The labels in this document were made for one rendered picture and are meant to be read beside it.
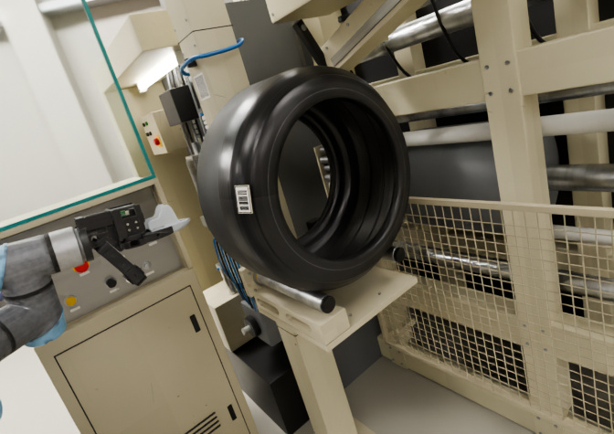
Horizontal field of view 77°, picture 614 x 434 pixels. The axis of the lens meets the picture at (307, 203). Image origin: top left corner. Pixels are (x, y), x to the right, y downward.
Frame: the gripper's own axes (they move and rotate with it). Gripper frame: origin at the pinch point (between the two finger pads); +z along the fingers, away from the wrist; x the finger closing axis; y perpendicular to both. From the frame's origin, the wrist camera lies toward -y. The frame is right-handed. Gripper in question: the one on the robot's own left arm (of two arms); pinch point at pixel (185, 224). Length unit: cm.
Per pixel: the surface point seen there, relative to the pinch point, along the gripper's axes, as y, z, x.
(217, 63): 38, 29, 26
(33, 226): 2, -27, 61
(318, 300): -26.8, 25.0, -8.5
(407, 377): -111, 95, 35
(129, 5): 157, 94, 321
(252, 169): 9.1, 13.2, -11.3
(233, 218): -0.8, 8.7, -6.3
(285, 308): -32.3, 22.8, 5.6
